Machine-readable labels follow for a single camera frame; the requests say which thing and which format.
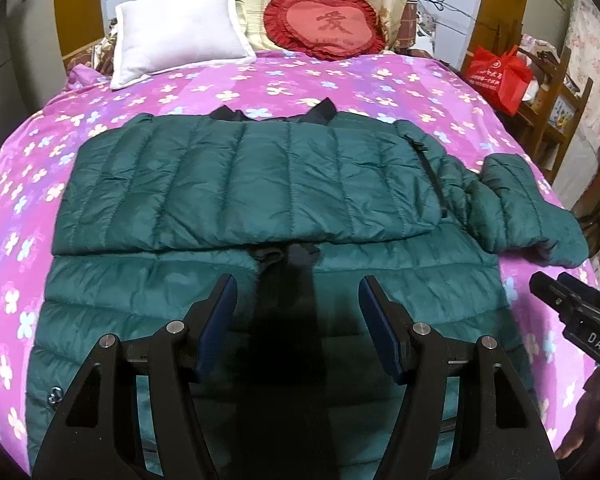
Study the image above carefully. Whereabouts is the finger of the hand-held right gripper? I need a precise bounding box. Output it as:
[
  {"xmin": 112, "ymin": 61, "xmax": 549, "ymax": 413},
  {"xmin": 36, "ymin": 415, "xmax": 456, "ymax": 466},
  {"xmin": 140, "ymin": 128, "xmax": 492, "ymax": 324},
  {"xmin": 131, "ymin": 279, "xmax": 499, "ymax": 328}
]
[
  {"xmin": 529, "ymin": 271, "xmax": 581, "ymax": 322},
  {"xmin": 555, "ymin": 272, "xmax": 600, "ymax": 311}
]

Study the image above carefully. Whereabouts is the red shopping bag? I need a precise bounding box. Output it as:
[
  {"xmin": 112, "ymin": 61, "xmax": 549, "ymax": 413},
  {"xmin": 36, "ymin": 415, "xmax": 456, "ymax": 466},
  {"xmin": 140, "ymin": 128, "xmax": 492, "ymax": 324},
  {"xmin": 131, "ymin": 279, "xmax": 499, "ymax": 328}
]
[{"xmin": 467, "ymin": 45, "xmax": 533, "ymax": 116}]

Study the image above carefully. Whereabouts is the white pillow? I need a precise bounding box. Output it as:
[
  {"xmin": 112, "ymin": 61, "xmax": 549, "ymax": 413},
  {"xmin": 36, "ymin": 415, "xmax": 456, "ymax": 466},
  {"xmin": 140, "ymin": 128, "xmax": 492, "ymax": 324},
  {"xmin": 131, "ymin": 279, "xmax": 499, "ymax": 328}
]
[{"xmin": 111, "ymin": 0, "xmax": 257, "ymax": 90}]

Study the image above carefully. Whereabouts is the grey refrigerator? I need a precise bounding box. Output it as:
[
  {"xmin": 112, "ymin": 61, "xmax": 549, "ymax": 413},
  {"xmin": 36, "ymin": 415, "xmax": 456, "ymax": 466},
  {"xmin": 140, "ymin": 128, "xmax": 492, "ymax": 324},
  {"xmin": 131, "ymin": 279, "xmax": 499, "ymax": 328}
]
[{"xmin": 0, "ymin": 0, "xmax": 66, "ymax": 111}]

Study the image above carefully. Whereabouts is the white panelled wooden headboard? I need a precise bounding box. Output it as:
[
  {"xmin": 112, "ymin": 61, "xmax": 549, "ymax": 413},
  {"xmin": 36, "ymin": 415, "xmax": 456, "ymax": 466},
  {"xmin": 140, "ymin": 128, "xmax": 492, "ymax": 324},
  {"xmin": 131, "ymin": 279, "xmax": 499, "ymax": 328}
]
[{"xmin": 54, "ymin": 0, "xmax": 526, "ymax": 66}]

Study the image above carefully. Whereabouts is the red heart-shaped ruffled cushion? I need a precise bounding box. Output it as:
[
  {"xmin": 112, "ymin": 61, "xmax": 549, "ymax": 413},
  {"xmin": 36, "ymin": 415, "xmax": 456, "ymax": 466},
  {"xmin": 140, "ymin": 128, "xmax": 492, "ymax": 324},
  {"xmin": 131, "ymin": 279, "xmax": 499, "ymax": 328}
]
[{"xmin": 263, "ymin": 0, "xmax": 387, "ymax": 55}]

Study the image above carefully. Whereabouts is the person's right hand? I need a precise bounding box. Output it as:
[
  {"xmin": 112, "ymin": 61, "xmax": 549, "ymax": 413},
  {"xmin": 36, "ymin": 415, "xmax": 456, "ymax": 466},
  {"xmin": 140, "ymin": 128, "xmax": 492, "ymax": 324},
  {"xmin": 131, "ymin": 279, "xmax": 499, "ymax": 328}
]
[{"xmin": 555, "ymin": 362, "xmax": 600, "ymax": 466}]

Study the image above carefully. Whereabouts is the wooden shelf rack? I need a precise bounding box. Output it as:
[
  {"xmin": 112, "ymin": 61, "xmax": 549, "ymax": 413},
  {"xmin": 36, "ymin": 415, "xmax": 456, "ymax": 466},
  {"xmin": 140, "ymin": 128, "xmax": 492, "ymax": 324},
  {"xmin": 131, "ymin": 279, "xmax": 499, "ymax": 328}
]
[{"xmin": 515, "ymin": 35, "xmax": 596, "ymax": 181}]

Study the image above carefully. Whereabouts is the brown floral quilt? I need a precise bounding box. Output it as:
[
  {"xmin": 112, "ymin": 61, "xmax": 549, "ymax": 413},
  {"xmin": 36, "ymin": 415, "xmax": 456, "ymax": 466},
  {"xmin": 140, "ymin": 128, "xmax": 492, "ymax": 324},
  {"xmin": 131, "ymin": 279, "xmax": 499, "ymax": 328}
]
[{"xmin": 92, "ymin": 0, "xmax": 433, "ymax": 73}]

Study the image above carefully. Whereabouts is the dark green down jacket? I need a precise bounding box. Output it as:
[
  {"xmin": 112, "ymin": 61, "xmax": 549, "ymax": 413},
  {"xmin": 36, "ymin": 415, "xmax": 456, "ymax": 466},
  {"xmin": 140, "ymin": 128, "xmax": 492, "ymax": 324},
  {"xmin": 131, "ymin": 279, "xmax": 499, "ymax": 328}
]
[{"xmin": 24, "ymin": 101, "xmax": 590, "ymax": 480}]

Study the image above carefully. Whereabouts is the pink floral bed sheet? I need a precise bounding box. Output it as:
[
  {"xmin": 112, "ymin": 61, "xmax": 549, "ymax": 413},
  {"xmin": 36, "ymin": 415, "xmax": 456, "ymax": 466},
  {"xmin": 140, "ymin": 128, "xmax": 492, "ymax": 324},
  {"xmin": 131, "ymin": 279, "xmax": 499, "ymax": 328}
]
[{"xmin": 0, "ymin": 50, "xmax": 600, "ymax": 480}]

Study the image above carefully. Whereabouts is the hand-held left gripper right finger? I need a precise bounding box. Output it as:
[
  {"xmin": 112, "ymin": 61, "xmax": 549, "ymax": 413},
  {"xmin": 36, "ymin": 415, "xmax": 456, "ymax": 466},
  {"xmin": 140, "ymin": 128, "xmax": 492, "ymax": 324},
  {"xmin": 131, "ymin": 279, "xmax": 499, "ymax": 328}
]
[{"xmin": 358, "ymin": 275, "xmax": 563, "ymax": 480}]

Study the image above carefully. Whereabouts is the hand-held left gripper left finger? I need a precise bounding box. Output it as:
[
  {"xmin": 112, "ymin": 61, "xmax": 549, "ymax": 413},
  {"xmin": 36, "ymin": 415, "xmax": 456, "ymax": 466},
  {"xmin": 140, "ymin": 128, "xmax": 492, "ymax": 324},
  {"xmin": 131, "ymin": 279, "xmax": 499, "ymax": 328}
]
[{"xmin": 32, "ymin": 274, "xmax": 238, "ymax": 480}]

